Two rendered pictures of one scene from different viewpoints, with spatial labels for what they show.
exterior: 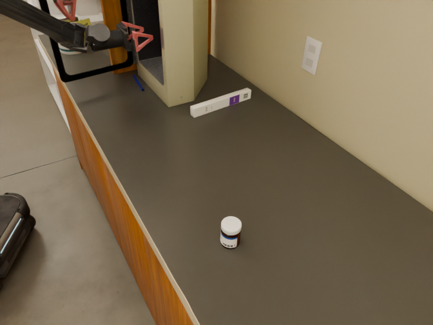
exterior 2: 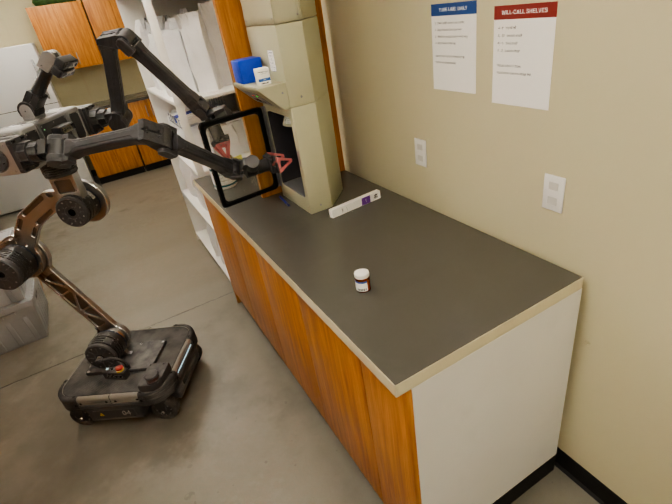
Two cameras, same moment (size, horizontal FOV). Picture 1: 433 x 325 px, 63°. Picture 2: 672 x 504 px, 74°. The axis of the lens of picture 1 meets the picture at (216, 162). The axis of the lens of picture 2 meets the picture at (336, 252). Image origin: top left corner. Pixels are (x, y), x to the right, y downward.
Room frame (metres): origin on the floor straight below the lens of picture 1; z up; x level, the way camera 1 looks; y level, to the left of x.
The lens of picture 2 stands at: (-0.65, -0.12, 1.78)
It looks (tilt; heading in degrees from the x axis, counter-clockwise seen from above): 30 degrees down; 7
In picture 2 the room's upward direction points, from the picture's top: 10 degrees counter-clockwise
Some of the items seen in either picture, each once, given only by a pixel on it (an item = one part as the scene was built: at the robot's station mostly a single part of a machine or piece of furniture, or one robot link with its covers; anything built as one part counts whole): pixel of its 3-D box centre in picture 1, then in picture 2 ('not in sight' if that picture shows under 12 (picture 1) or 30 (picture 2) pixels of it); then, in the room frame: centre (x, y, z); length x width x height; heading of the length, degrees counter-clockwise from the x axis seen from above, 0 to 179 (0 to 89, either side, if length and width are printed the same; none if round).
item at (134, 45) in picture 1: (138, 38); (281, 162); (1.22, 0.29, 1.18); 0.09 x 0.07 x 0.07; 120
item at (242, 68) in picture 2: not in sight; (247, 70); (1.33, 0.37, 1.56); 0.10 x 0.10 x 0.09; 32
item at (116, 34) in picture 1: (116, 39); (263, 165); (1.21, 0.37, 1.18); 0.10 x 0.07 x 0.07; 30
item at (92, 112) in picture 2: not in sight; (99, 118); (1.35, 1.09, 1.45); 0.09 x 0.08 x 0.12; 1
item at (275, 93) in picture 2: not in sight; (260, 95); (1.26, 0.32, 1.46); 0.32 x 0.12 x 0.10; 32
